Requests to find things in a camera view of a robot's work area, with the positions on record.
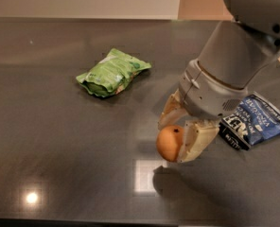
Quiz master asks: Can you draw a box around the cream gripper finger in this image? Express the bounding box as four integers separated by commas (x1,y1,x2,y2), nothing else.
158,90,188,130
177,120,219,163

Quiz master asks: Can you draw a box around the blue chip bag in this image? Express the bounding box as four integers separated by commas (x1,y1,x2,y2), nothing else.
219,93,280,150

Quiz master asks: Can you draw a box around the green snack bag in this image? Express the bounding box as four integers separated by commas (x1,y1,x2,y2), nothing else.
76,48,151,97

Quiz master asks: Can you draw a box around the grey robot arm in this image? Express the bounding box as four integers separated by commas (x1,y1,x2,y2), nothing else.
156,0,280,163

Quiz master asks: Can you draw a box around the orange fruit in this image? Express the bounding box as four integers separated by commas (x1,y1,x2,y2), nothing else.
156,125,184,162

